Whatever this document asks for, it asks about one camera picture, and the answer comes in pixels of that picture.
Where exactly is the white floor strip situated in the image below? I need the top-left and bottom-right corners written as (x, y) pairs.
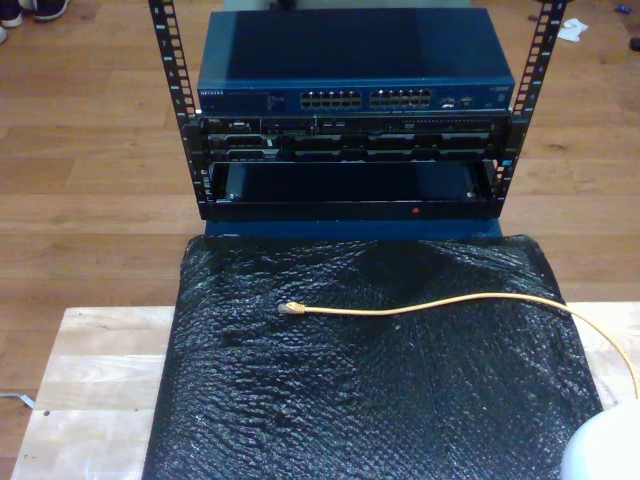
top-left (0, 392), bottom-right (37, 409)

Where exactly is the crumpled white paper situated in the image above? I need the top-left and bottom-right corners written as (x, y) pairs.
top-left (556, 18), bottom-right (590, 44)

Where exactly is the black rack server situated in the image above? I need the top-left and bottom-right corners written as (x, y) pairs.
top-left (199, 115), bottom-right (511, 164)

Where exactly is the yellow network cable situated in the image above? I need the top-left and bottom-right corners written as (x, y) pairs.
top-left (277, 292), bottom-right (640, 401)

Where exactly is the black rack shelf tray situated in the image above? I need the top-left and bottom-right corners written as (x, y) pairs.
top-left (207, 160), bottom-right (501, 221)

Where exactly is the blue base board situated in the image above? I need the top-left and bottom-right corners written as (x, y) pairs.
top-left (204, 218), bottom-right (503, 241)

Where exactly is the black perforated rack post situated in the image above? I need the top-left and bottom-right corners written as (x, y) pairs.
top-left (492, 0), bottom-right (569, 220)
top-left (147, 0), bottom-right (214, 221)

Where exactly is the black bubble wrap mat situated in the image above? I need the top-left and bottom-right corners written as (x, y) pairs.
top-left (142, 233), bottom-right (629, 480)

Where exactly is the person's dark shoe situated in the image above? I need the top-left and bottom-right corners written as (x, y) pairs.
top-left (33, 0), bottom-right (71, 22)

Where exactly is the blue network switch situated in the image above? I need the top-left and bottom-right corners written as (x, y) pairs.
top-left (196, 7), bottom-right (516, 119)

